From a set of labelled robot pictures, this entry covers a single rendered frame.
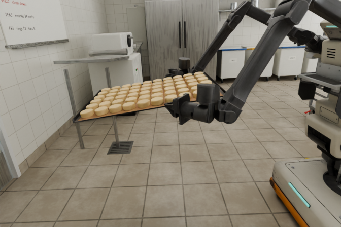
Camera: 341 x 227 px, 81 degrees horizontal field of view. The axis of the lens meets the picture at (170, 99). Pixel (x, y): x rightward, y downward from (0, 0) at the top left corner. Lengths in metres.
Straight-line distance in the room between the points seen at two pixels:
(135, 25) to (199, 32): 1.63
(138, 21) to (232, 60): 2.30
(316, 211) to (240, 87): 0.98
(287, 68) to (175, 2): 2.83
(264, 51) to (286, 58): 4.41
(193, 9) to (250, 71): 3.53
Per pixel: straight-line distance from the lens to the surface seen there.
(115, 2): 5.20
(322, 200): 1.54
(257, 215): 1.70
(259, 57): 0.70
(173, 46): 4.13
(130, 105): 0.80
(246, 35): 5.38
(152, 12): 4.14
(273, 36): 0.73
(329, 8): 0.86
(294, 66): 5.24
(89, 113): 0.85
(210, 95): 0.64
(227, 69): 4.63
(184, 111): 0.68
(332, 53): 1.30
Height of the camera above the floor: 1.24
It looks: 20 degrees down
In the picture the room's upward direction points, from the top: 2 degrees counter-clockwise
